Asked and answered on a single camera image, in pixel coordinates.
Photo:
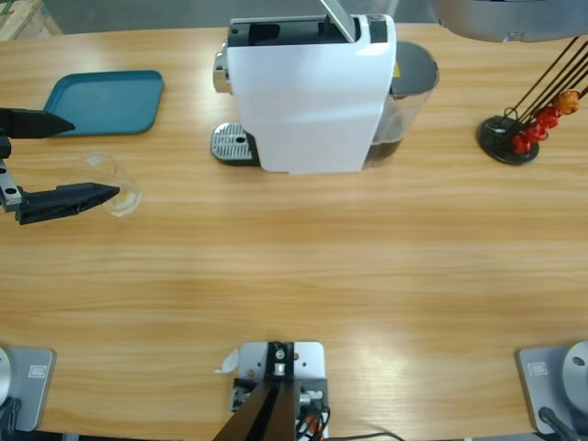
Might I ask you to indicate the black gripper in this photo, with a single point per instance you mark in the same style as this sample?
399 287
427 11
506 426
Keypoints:
9 195

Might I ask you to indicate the clear glass cup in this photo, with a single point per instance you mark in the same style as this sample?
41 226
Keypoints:
126 202

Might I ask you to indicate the white capsule coffee machine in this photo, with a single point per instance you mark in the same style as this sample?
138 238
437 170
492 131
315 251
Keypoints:
312 105

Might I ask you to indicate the red foil coffee capsule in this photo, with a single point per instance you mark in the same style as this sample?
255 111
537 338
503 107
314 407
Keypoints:
547 118
535 133
521 143

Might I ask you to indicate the orange foil coffee capsule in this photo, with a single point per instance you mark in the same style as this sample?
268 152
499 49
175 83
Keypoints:
568 102

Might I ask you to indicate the teal plastic tray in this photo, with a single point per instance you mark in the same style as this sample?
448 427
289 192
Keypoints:
110 101

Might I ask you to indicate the wooden pallet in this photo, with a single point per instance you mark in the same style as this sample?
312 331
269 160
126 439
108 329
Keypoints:
23 16

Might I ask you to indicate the white tape strip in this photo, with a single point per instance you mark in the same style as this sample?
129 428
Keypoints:
228 360

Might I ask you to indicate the black capsule holder stand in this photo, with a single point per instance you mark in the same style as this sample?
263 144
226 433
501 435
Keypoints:
494 138

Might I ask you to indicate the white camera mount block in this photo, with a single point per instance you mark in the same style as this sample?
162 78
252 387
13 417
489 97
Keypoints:
308 363

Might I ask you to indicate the dark camera post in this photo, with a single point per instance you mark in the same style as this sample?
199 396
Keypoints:
271 404

